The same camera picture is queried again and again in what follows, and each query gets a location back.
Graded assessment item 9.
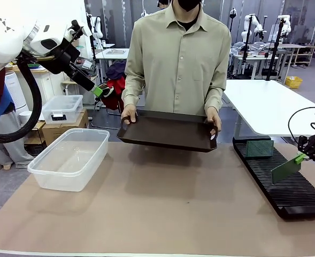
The person's right hand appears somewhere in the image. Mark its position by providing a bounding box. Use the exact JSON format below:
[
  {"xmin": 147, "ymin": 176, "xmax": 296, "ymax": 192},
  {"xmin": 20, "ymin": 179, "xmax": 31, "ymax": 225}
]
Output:
[{"xmin": 120, "ymin": 104, "xmax": 139, "ymax": 126}]

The large white table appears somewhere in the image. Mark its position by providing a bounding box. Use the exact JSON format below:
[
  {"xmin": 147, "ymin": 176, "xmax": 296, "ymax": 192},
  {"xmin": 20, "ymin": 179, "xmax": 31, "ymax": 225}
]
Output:
[{"xmin": 222, "ymin": 79, "xmax": 315, "ymax": 138}]

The white desk with wooden top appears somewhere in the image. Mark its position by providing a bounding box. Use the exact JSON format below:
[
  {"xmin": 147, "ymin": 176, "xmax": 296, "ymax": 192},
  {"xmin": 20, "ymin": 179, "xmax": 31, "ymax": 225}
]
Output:
[{"xmin": 6, "ymin": 64, "xmax": 67, "ymax": 113}]

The wooden shelf workbench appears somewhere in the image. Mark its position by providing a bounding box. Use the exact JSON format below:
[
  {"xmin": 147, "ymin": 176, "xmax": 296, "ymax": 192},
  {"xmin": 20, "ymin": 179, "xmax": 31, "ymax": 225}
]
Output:
[{"xmin": 269, "ymin": 43, "xmax": 315, "ymax": 67}]

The dark brown plastic tray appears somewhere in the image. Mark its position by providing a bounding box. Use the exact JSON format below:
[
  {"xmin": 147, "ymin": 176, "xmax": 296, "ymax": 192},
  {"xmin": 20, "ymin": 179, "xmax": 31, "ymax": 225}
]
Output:
[{"xmin": 116, "ymin": 109, "xmax": 219, "ymax": 153}]

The black tripod stand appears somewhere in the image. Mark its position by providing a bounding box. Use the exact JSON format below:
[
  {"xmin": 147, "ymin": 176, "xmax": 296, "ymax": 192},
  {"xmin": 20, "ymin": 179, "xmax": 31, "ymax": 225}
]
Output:
[{"xmin": 265, "ymin": 17, "xmax": 286, "ymax": 81}]

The yellow plastic crate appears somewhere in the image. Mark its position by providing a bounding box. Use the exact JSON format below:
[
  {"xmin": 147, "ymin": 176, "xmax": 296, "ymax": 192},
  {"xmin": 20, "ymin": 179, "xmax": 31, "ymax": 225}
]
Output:
[{"xmin": 285, "ymin": 76, "xmax": 303, "ymax": 89}]

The small white round canister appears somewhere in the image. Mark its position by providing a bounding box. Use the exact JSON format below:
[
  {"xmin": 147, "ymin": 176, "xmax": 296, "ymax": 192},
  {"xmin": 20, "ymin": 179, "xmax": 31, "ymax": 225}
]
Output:
[{"xmin": 19, "ymin": 111, "xmax": 32, "ymax": 125}]

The white workbench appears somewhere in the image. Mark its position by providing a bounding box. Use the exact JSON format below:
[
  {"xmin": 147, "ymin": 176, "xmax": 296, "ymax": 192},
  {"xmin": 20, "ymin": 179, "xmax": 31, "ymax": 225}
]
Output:
[{"xmin": 95, "ymin": 48, "xmax": 128, "ymax": 60}]

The black face mask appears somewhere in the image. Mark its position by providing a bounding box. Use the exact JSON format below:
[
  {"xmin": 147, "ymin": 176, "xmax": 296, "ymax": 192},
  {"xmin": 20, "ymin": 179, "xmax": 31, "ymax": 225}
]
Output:
[{"xmin": 176, "ymin": 0, "xmax": 202, "ymax": 12}]

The large cardboard box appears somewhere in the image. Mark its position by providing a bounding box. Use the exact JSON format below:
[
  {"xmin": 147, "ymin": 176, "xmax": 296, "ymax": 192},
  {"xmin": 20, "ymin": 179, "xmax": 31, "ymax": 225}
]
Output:
[{"xmin": 41, "ymin": 108, "xmax": 90, "ymax": 147}]

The black slotted PCB rack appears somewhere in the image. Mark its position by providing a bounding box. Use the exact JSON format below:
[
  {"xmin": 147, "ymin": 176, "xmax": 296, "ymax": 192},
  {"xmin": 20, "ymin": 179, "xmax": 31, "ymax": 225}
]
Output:
[{"xmin": 232, "ymin": 137, "xmax": 315, "ymax": 221}]

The person's right forearm beige sleeve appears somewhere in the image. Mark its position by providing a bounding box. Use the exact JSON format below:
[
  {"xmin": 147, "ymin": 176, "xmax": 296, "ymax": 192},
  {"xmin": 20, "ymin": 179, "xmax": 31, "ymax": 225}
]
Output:
[{"xmin": 121, "ymin": 74, "xmax": 147, "ymax": 108}]

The left arm black cable sleeve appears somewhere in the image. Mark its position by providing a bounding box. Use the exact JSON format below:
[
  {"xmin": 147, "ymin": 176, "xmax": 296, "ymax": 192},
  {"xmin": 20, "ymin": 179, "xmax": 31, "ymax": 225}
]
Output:
[{"xmin": 0, "ymin": 53, "xmax": 43, "ymax": 144}]

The green perforated PCB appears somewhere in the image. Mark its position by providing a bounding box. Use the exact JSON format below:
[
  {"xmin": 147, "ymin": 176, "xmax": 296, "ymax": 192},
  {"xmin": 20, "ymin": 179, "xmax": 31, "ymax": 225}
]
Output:
[
  {"xmin": 271, "ymin": 157, "xmax": 303, "ymax": 185},
  {"xmin": 246, "ymin": 140, "xmax": 275, "ymax": 158}
]

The clear lidded storage bin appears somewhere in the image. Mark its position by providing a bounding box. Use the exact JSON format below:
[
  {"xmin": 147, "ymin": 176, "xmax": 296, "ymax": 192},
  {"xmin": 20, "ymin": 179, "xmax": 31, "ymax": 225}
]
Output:
[{"xmin": 41, "ymin": 95, "xmax": 83, "ymax": 124}]

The clear plastic box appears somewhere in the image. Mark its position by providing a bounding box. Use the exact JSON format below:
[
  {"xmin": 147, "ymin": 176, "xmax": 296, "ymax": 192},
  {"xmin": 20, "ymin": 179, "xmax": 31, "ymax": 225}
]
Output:
[{"xmin": 27, "ymin": 127, "xmax": 111, "ymax": 193}]

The thin black camera cable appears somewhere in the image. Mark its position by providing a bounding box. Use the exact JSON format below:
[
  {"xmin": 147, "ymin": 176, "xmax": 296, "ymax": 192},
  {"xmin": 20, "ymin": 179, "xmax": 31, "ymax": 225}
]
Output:
[{"xmin": 288, "ymin": 106, "xmax": 315, "ymax": 142}]

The person's left forearm beige sleeve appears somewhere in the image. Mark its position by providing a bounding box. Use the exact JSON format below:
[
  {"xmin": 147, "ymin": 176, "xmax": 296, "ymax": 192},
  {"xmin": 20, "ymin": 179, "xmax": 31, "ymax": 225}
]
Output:
[{"xmin": 204, "ymin": 80, "xmax": 227, "ymax": 110}]

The red and black backpack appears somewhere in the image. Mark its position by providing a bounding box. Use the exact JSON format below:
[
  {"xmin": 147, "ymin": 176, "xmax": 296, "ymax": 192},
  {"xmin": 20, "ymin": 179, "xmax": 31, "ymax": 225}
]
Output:
[{"xmin": 97, "ymin": 79, "xmax": 126, "ymax": 110}]

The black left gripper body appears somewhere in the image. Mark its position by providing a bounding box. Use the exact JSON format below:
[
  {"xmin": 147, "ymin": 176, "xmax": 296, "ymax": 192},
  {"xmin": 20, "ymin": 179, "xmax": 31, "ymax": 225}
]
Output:
[{"xmin": 46, "ymin": 37, "xmax": 81, "ymax": 75}]

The tilted box of parts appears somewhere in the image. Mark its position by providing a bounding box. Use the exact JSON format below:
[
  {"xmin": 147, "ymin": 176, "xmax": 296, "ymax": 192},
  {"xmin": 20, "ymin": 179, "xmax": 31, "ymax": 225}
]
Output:
[{"xmin": 75, "ymin": 58, "xmax": 96, "ymax": 71}]

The bystander in maroon top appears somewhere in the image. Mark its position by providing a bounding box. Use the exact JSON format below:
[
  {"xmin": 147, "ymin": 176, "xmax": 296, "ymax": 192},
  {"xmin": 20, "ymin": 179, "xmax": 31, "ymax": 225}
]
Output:
[{"xmin": 0, "ymin": 66, "xmax": 35, "ymax": 171}]

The person's torso beige shirt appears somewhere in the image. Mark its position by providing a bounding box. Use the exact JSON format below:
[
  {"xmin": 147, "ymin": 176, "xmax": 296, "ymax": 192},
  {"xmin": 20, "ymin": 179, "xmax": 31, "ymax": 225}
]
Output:
[{"xmin": 121, "ymin": 2, "xmax": 232, "ymax": 116}]

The person's left hand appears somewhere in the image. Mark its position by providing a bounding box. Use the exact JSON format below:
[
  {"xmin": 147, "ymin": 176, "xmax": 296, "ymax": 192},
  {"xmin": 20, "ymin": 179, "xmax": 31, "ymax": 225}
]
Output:
[{"xmin": 205, "ymin": 107, "xmax": 222, "ymax": 140}]

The dark purple jacket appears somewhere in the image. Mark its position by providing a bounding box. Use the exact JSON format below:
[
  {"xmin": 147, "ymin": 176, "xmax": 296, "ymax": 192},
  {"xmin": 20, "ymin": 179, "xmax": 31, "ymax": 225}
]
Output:
[{"xmin": 105, "ymin": 61, "xmax": 127, "ymax": 80}]

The white air purifier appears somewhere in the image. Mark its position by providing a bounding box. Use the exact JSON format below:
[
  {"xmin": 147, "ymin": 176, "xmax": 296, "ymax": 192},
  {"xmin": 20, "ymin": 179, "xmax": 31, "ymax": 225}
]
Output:
[{"xmin": 4, "ymin": 71, "xmax": 29, "ymax": 112}]

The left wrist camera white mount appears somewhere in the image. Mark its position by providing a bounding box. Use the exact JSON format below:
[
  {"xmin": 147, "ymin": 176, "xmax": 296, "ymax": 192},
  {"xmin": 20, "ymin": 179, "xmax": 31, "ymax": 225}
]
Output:
[{"xmin": 65, "ymin": 19, "xmax": 93, "ymax": 41}]

